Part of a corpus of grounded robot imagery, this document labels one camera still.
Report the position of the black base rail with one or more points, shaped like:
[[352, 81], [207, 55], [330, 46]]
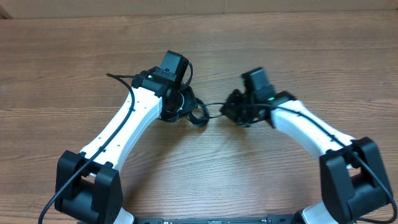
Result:
[[214, 221]]

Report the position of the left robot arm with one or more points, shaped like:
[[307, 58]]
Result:
[[88, 184]]

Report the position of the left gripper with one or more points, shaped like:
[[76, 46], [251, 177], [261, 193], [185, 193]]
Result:
[[191, 105]]

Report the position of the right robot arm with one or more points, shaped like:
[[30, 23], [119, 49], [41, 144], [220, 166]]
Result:
[[353, 178]]

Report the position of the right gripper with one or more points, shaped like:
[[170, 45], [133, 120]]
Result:
[[234, 104]]

